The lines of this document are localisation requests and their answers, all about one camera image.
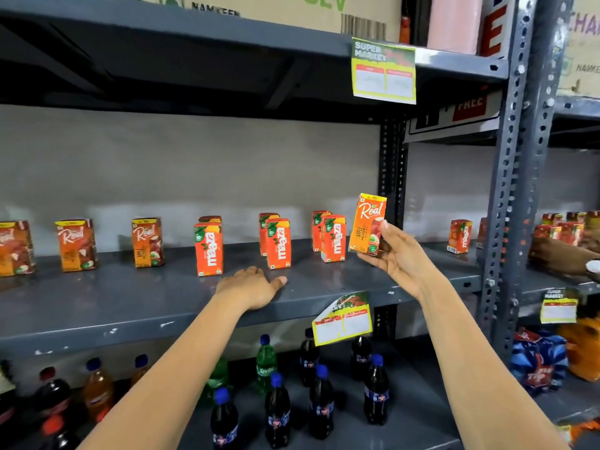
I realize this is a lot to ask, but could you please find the person's right hand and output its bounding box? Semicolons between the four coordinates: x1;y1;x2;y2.
357;220;446;301

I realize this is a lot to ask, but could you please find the person's left hand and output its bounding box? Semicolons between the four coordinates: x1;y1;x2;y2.
216;266;288;313

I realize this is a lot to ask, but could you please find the orange apple juice carton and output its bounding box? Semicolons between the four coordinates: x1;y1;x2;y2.
55;218;98;273
132;217;165;268
0;220;36;278
348;193;388;257

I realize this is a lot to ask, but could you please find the person's left forearm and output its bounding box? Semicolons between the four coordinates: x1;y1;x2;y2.
79;295;256;450

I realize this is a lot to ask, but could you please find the another person's forearm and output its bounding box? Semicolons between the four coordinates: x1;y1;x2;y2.
528;236;600;282

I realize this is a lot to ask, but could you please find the person's right forearm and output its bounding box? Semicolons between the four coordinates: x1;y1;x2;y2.
417;275;572;450

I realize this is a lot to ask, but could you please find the row of red-orange mango drink cartons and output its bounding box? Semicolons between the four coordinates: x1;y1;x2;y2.
194;211;347;277

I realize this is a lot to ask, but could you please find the green yellow price tag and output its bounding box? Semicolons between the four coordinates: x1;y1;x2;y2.
351;37;417;105
540;289;579;324
312;291;374;347

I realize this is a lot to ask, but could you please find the green soda bottle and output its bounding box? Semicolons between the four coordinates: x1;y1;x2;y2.
202;357;230;404
256;334;278;395

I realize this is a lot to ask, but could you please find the white black red offer sign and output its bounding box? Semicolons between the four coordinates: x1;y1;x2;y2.
403;91;503;144

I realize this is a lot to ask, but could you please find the group of blue-capped cola bottles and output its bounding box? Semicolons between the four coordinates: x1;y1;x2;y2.
210;328;390;450

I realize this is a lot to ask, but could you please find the orange soda bottle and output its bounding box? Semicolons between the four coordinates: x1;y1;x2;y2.
130;354;150;388
83;357;115;423

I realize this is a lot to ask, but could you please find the cluster of red juice cartons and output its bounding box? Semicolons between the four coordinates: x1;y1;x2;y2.
534;211;600;247

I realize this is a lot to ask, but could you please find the blue red snack packet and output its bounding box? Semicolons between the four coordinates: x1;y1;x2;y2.
510;327;570;395

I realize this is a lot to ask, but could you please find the grey metal neighbouring shelving unit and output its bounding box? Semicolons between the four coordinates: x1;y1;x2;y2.
516;89;600;450

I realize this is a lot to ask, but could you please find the pink wrapped roll pack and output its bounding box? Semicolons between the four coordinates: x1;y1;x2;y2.
427;0;484;55

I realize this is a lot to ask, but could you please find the orange snack packet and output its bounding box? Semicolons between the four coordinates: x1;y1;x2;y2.
557;317;600;383
557;419;600;447

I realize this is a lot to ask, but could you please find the white red upright sign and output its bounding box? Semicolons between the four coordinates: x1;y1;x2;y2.
478;0;516;59

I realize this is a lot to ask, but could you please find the brown cardboard box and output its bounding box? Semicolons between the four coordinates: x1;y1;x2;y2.
557;0;600;99
140;0;403;43

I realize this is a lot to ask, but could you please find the red-capped cola bottle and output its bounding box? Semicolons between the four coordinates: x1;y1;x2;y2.
34;366;72;418
38;415;79;450

